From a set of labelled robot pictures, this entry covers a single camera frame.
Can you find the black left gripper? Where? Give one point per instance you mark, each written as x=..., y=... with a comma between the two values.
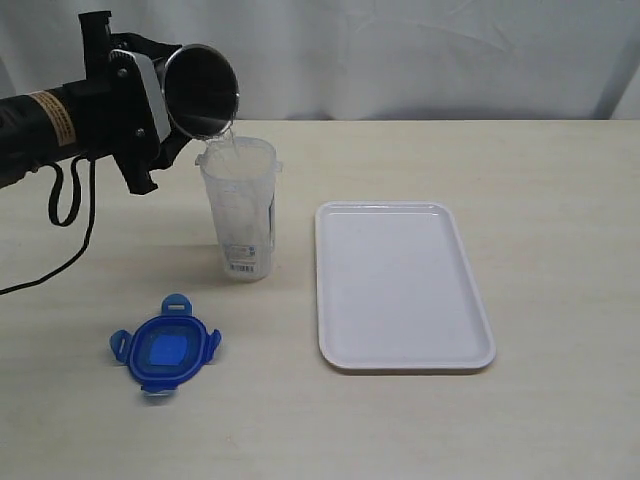
x=110, y=113

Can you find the stainless steel cup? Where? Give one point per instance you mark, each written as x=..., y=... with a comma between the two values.
x=201, y=91

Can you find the clear tall plastic container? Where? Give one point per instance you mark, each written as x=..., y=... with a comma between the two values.
x=240, y=181

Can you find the blue container lid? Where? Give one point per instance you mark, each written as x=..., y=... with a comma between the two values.
x=168, y=349

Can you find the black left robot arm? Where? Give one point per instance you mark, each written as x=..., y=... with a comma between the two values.
x=37, y=129

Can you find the white backdrop curtain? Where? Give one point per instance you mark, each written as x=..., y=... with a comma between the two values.
x=353, y=60

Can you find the white plastic tray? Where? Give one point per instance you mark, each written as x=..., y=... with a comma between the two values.
x=395, y=290

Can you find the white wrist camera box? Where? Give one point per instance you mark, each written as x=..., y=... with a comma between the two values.
x=151, y=87

